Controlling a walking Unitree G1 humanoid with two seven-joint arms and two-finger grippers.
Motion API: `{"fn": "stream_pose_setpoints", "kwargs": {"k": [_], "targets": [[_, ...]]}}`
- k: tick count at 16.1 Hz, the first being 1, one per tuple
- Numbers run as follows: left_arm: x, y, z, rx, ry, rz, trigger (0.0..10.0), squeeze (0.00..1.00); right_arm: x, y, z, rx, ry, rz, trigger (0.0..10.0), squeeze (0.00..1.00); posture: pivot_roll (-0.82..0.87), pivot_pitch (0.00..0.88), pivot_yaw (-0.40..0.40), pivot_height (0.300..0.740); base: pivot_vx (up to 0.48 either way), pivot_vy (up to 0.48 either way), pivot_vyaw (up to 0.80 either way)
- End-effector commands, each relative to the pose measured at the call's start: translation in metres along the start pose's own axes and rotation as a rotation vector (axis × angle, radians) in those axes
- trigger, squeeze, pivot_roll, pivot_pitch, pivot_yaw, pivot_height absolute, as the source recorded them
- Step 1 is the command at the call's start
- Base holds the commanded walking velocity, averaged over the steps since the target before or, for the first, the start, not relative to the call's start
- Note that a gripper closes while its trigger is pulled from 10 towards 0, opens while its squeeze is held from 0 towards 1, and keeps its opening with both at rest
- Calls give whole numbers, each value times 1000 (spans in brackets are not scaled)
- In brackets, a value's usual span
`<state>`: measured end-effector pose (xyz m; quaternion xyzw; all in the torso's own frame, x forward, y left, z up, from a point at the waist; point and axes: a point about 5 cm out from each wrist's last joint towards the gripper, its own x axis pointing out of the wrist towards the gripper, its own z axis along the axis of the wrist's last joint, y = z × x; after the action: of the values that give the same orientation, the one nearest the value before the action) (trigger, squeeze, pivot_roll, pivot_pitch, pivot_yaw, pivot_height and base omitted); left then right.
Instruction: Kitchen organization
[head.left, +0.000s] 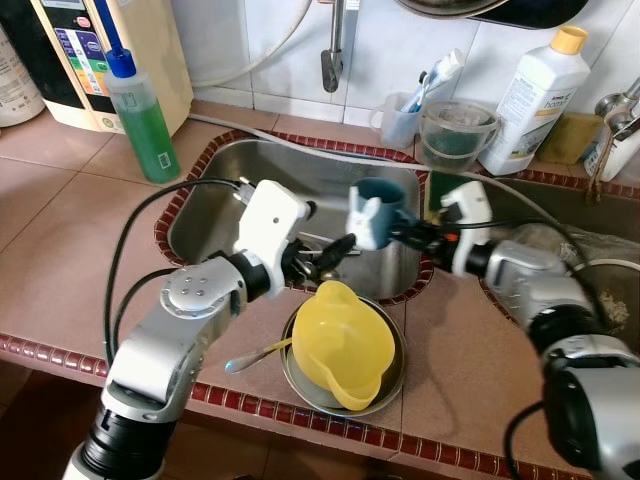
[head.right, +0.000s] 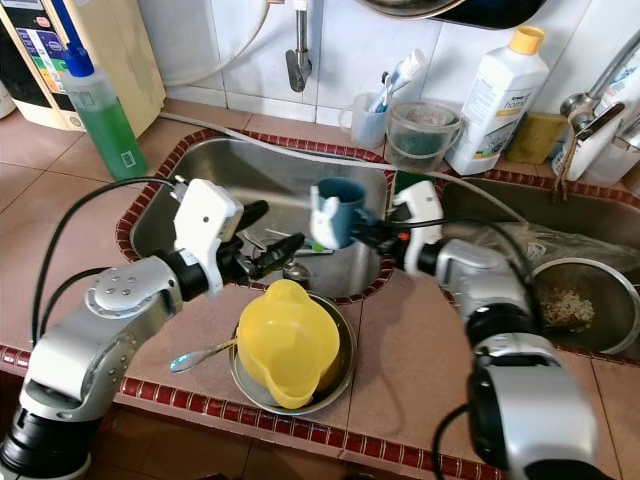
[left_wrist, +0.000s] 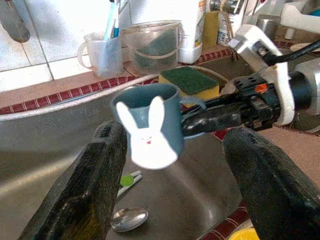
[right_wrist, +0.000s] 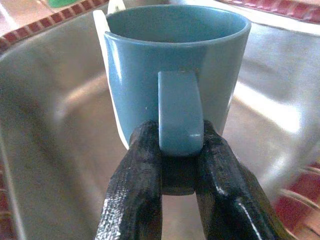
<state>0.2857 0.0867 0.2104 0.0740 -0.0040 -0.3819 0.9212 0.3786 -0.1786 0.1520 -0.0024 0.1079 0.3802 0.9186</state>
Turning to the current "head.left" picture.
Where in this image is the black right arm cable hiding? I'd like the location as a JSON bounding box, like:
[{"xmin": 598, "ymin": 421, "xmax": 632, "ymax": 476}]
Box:
[{"xmin": 455, "ymin": 215, "xmax": 601, "ymax": 321}]

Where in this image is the yellow sponge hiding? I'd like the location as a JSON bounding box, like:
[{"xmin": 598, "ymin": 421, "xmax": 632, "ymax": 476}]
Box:
[{"xmin": 540, "ymin": 112, "xmax": 606, "ymax": 166}]

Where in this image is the white hose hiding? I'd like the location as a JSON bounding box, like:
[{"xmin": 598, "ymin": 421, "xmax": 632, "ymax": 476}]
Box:
[{"xmin": 190, "ymin": 0, "xmax": 316, "ymax": 89}]

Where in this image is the steel wok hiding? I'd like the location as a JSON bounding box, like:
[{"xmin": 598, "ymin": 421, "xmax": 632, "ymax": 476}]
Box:
[{"xmin": 395, "ymin": 0, "xmax": 511, "ymax": 21}]

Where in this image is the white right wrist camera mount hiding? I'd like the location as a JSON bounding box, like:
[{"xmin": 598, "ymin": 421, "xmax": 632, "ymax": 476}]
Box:
[{"xmin": 440, "ymin": 180, "xmax": 496, "ymax": 276}]

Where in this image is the clear plastic bag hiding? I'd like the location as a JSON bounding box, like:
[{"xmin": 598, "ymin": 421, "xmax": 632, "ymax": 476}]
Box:
[{"xmin": 505, "ymin": 222, "xmax": 640, "ymax": 291}]

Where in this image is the white bottle yellow cap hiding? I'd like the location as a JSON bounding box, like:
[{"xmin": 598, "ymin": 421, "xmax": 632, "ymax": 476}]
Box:
[{"xmin": 478, "ymin": 25, "xmax": 593, "ymax": 176}]

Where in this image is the steel fork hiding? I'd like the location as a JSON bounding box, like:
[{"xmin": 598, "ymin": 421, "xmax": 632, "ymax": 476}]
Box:
[{"xmin": 225, "ymin": 338, "xmax": 296, "ymax": 374}]

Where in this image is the steel strainer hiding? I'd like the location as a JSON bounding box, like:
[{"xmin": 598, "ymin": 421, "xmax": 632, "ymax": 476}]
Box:
[{"xmin": 570, "ymin": 258, "xmax": 640, "ymax": 351}]

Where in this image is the clear toothbrush cup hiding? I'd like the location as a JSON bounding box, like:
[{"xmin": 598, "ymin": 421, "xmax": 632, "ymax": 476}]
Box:
[{"xmin": 372, "ymin": 92, "xmax": 421, "ymax": 151}]

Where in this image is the chrome sink faucet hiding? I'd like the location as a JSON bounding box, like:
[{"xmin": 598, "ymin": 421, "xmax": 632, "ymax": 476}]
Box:
[{"xmin": 585, "ymin": 80, "xmax": 640, "ymax": 206}]

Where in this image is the steel sink basin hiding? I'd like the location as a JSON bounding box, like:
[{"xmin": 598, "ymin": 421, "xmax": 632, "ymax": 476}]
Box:
[
  {"xmin": 425, "ymin": 170, "xmax": 640, "ymax": 351},
  {"xmin": 155, "ymin": 130, "xmax": 436, "ymax": 306}
]

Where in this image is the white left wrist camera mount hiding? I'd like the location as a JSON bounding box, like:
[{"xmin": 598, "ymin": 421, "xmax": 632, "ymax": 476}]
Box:
[{"xmin": 233, "ymin": 180, "xmax": 313, "ymax": 296}]

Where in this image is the green dish soap bottle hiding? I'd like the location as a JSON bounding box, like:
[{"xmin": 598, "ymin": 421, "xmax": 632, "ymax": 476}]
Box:
[{"xmin": 105, "ymin": 48, "xmax": 183, "ymax": 184}]

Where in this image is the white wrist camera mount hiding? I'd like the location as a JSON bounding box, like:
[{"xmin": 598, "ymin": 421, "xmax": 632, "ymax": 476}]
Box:
[
  {"xmin": 440, "ymin": 180, "xmax": 496, "ymax": 276},
  {"xmin": 233, "ymin": 180, "xmax": 313, "ymax": 296}
]

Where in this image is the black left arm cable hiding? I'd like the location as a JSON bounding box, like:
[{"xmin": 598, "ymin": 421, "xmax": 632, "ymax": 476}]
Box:
[{"xmin": 103, "ymin": 178, "xmax": 251, "ymax": 366}]

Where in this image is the shallow steel bowl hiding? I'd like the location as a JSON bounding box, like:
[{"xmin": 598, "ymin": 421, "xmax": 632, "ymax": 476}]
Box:
[{"xmin": 280, "ymin": 295, "xmax": 408, "ymax": 416}]

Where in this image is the beige black water ionizer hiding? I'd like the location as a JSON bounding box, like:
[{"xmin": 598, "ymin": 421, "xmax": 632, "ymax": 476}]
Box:
[{"xmin": 0, "ymin": 0, "xmax": 194, "ymax": 136}]

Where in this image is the yellow plastic bowl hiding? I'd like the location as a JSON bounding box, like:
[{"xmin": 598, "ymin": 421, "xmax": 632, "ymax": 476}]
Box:
[{"xmin": 290, "ymin": 280, "xmax": 396, "ymax": 411}]

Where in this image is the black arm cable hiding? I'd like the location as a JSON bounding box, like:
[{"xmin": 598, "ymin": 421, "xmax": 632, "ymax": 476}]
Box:
[
  {"xmin": 103, "ymin": 178, "xmax": 251, "ymax": 366},
  {"xmin": 455, "ymin": 215, "xmax": 601, "ymax": 321}
]

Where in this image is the green scouring sponge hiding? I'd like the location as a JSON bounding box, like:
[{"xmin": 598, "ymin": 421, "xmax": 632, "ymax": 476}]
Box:
[{"xmin": 428, "ymin": 170, "xmax": 456, "ymax": 221}]

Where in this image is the chrome wall tap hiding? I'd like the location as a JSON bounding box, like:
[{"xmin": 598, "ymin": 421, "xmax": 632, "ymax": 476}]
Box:
[{"xmin": 320, "ymin": 0, "xmax": 361, "ymax": 94}]

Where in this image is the black pan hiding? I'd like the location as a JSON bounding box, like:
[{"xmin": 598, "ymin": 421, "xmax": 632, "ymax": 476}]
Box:
[{"xmin": 470, "ymin": 0, "xmax": 591, "ymax": 31}]

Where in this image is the white jug green cap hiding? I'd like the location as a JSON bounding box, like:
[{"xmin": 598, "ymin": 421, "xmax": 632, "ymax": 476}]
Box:
[{"xmin": 0, "ymin": 25, "xmax": 46, "ymax": 129}]

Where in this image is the blue rabbit mug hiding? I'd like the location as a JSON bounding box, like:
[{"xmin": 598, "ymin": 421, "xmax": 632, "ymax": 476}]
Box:
[{"xmin": 347, "ymin": 177, "xmax": 411, "ymax": 251}]

